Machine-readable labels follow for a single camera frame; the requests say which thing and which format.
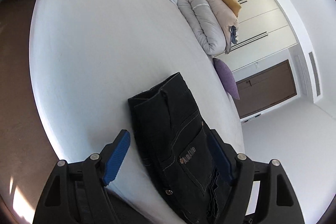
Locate purple cushion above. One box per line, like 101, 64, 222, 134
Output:
213, 58, 240, 100

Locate white wardrobe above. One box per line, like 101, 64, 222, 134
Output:
216, 0, 297, 71

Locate black denim pants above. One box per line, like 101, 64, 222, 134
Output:
128, 73, 231, 223

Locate folded blue grey cloth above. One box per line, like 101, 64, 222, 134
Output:
229, 26, 238, 45

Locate folded grey beige duvet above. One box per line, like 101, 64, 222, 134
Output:
177, 0, 239, 56

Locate white bed mattress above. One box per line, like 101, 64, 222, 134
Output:
28, 0, 246, 224

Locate brown wooden door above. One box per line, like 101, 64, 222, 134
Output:
234, 60, 297, 119

